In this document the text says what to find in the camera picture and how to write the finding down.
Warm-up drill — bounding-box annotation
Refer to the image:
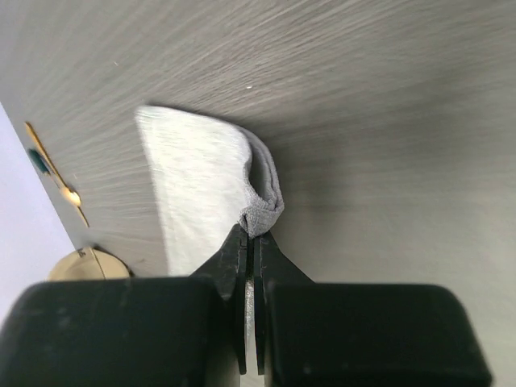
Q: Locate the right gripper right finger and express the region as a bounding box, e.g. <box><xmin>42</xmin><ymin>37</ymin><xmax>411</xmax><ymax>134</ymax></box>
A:
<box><xmin>253</xmin><ymin>234</ymin><xmax>492</xmax><ymax>386</ymax></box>

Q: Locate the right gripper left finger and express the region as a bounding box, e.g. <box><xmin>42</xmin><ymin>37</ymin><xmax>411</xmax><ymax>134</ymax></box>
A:
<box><xmin>1</xmin><ymin>226</ymin><xmax>248</xmax><ymax>386</ymax></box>

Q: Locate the grey cloth napkin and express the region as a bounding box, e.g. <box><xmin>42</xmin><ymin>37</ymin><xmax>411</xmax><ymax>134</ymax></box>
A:
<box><xmin>134</xmin><ymin>105</ymin><xmax>286</xmax><ymax>277</ymax></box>

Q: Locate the beige cap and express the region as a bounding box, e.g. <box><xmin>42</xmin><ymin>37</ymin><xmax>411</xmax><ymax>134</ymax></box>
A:
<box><xmin>47</xmin><ymin>247</ymin><xmax>131</xmax><ymax>281</ymax></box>

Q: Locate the green handled gold utensil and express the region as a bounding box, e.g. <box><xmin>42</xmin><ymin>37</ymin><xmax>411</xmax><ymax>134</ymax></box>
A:
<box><xmin>27</xmin><ymin>148</ymin><xmax>53</xmax><ymax>176</ymax></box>

